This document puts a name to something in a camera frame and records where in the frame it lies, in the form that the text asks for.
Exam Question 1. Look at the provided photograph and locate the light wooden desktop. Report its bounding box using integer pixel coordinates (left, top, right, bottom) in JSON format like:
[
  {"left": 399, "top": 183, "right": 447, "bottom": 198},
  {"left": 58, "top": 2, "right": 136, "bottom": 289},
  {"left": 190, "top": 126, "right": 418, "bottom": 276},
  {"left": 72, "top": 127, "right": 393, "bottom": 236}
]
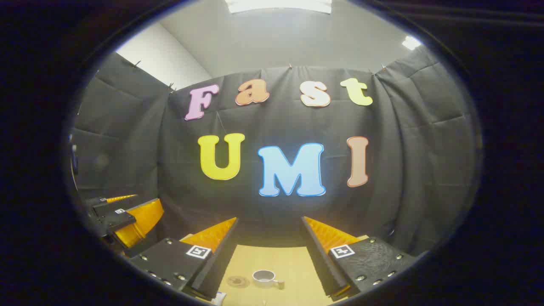
[{"left": 182, "top": 234, "right": 369, "bottom": 306}]

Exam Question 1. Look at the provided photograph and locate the white cup with wooden handle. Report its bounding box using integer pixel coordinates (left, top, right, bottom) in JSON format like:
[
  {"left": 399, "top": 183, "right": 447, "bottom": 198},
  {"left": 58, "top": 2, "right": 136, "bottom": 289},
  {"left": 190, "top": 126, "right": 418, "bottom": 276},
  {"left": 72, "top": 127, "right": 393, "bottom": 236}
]
[{"left": 252, "top": 269, "right": 285, "bottom": 290}]

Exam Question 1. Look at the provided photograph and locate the large ceiling light panel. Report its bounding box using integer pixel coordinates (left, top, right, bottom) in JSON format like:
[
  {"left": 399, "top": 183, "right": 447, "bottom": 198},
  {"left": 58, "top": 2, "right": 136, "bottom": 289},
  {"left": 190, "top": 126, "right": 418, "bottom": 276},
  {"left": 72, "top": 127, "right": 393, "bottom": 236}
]
[{"left": 225, "top": 0, "right": 333, "bottom": 14}]

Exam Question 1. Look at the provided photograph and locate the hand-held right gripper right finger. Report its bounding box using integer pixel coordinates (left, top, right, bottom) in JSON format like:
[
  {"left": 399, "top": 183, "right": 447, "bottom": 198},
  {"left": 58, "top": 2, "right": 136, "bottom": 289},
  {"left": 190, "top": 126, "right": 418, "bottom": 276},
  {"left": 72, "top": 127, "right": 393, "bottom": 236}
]
[{"left": 301, "top": 216, "right": 419, "bottom": 302}]

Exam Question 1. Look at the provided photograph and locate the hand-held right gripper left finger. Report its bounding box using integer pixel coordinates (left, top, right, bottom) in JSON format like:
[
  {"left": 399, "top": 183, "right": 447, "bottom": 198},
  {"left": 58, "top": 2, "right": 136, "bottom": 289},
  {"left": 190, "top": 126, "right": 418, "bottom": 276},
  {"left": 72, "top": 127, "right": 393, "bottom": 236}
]
[{"left": 127, "top": 217, "right": 240, "bottom": 301}]

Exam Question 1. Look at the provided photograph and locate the black backdrop cloth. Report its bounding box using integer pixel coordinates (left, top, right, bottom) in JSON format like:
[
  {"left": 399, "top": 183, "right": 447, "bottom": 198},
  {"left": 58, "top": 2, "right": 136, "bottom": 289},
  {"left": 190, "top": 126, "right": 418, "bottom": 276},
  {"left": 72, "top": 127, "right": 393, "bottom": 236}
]
[{"left": 70, "top": 45, "right": 479, "bottom": 255}]

